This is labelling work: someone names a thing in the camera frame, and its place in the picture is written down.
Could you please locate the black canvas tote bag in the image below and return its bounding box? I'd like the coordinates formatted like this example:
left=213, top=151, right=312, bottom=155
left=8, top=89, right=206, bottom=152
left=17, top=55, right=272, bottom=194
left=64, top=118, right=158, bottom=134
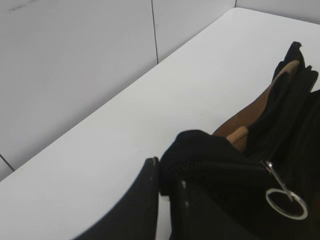
left=160, top=41, right=320, bottom=240

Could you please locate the silver ring zipper pull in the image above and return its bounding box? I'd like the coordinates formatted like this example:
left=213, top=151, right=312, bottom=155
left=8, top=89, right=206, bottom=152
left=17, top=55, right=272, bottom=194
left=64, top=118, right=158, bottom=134
left=262, top=161, right=309, bottom=221

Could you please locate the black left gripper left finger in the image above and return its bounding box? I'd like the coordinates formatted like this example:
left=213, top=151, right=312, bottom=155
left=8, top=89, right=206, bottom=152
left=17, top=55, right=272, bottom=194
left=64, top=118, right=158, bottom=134
left=76, top=157, right=159, bottom=240

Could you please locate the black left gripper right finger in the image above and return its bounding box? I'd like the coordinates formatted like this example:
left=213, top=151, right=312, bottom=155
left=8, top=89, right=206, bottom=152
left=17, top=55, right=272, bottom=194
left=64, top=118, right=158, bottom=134
left=169, top=180, right=253, bottom=240

